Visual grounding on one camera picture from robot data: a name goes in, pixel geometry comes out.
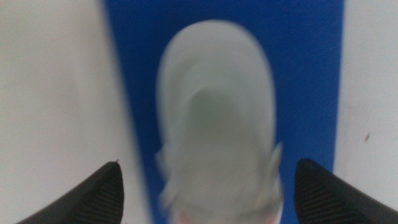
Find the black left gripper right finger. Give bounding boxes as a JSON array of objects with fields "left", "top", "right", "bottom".
[{"left": 293, "top": 157, "right": 398, "bottom": 224}]

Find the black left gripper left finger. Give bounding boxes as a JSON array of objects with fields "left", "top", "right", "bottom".
[{"left": 15, "top": 160, "right": 125, "bottom": 224}]

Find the white shoe with striped straps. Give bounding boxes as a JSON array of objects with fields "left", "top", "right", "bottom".
[{"left": 154, "top": 19, "right": 284, "bottom": 224}]

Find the blue rectangular mat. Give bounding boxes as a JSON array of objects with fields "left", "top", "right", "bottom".
[{"left": 101, "top": 0, "right": 345, "bottom": 224}]

